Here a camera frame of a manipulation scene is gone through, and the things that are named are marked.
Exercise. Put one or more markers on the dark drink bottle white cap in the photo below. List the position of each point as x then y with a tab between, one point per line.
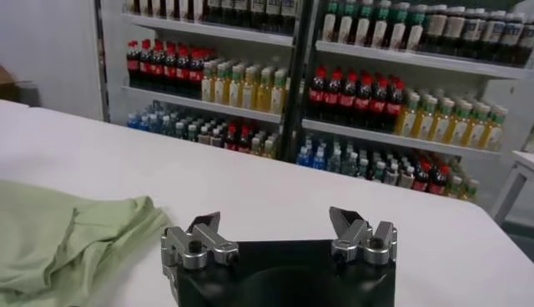
526	41
273	14
492	36
257	13
242	12
227	11
511	38
473	35
213	10
288	16

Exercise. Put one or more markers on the white beverage cooler cabinet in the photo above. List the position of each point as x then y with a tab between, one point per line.
114	62
513	96

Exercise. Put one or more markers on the small cola bottle red cap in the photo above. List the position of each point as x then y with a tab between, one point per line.
439	182
244	142
423	179
231	139

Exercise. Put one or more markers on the light green polo shirt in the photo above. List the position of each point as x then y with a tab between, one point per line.
62	250

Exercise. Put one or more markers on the white cooler shelf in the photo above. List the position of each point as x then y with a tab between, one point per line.
417	58
200	104
396	139
208	30

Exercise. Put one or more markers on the small blue drink bottle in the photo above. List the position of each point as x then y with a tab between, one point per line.
145	122
318	159
133	121
303	156

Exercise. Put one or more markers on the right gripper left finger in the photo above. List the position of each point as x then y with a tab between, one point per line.
196	246

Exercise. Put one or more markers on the dark tea bottle green cap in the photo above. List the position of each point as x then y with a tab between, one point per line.
379	28
329	25
345	26
362	27
397	30
414	32

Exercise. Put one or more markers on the white side table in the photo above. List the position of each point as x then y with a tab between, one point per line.
526	157

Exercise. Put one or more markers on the brown cardboard box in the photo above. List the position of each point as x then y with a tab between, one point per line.
3	76

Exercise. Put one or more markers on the small clear water bottle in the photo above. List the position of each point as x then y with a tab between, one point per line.
334	162
349	164

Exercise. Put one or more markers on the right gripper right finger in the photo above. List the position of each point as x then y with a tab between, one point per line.
367	244

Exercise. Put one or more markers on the dark bottle beige label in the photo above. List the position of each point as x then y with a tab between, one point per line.
436	31
454	33

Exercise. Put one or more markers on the small dark bottle white cap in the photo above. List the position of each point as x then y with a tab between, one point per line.
182	130
409	177
207	135
194	132
379	171
364	167
394	174
219	138

